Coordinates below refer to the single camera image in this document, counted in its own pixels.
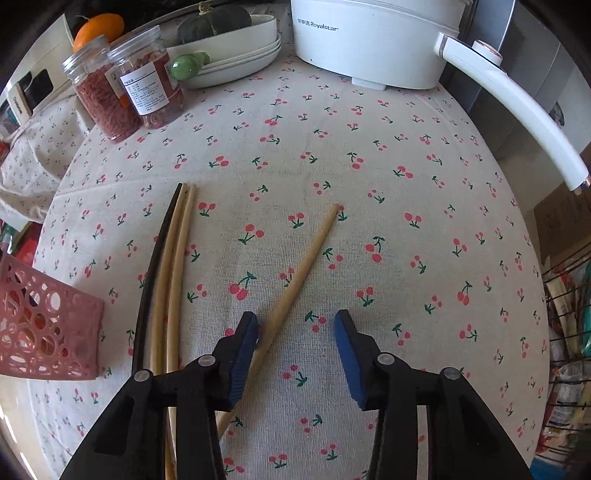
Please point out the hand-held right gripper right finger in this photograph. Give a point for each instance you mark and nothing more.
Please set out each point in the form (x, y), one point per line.
(353, 362)

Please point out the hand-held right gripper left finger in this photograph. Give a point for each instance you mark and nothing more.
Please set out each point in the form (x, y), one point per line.
(242, 362)

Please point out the wooden chopstick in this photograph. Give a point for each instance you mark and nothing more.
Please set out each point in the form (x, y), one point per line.
(162, 286)
(178, 277)
(304, 263)

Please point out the black chopstick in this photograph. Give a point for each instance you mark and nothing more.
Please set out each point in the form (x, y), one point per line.
(147, 286)

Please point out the pink perforated utensil holder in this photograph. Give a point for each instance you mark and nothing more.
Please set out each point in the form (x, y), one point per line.
(51, 332)

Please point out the cherry print tablecloth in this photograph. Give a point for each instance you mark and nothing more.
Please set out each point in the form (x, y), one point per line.
(369, 207)

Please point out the brown cardboard box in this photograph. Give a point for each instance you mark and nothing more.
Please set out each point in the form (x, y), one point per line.
(565, 221)

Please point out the labelled clear plastic jar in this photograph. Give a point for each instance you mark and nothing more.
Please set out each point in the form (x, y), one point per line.
(147, 83)

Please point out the small flower print cloth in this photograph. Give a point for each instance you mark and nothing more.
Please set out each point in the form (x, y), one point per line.
(32, 152)

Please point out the jar of red berries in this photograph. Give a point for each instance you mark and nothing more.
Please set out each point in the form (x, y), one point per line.
(104, 99)

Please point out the white electric cooking pot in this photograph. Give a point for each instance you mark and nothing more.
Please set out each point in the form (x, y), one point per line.
(369, 41)

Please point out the white bowl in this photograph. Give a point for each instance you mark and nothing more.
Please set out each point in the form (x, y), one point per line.
(249, 39)

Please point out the dark green pumpkin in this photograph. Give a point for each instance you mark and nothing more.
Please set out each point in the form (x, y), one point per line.
(212, 23)

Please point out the orange fruit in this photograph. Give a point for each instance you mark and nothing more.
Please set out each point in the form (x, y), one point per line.
(99, 30)

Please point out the white air fryer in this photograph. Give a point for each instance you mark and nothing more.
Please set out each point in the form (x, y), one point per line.
(55, 50)

